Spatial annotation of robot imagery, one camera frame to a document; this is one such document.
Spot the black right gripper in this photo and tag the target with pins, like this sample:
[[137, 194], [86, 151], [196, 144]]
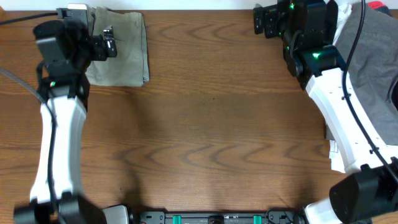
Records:
[[269, 16]]

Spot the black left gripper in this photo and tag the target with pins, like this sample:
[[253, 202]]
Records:
[[97, 46]]

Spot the khaki shorts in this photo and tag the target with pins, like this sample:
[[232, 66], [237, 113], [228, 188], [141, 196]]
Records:
[[130, 67]]

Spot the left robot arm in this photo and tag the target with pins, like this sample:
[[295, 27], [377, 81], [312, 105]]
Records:
[[68, 47]]

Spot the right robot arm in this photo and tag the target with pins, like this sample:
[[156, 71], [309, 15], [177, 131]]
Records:
[[307, 30]]

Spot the black garment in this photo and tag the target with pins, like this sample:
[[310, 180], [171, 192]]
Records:
[[331, 21]]

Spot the red garment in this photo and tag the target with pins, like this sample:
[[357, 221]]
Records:
[[376, 4]]

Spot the grey garment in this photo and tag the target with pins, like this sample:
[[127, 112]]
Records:
[[373, 72]]

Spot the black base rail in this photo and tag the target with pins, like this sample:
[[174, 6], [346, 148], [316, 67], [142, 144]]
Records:
[[120, 214]]

